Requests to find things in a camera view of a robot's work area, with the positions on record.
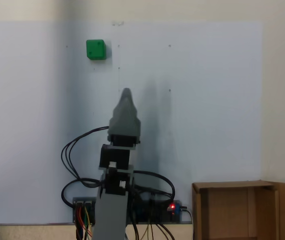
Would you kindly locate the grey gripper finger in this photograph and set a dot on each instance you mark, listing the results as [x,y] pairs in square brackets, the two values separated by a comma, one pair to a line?
[125,117]

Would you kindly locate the brown cardboard box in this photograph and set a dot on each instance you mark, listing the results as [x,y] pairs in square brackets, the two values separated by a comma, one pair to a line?
[232,215]

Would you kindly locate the white paper sheet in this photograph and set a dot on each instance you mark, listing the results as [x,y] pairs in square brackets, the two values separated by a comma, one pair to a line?
[207,100]

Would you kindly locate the motor controller circuit board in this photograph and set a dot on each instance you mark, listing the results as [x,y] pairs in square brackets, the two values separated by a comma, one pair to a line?
[82,203]

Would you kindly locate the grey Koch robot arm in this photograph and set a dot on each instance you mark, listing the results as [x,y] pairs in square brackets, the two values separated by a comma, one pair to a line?
[111,215]

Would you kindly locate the green die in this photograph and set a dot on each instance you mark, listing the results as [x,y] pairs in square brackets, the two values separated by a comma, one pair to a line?
[95,48]

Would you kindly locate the circuit board with blue parts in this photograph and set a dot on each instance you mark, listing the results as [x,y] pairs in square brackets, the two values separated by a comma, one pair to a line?
[155,212]

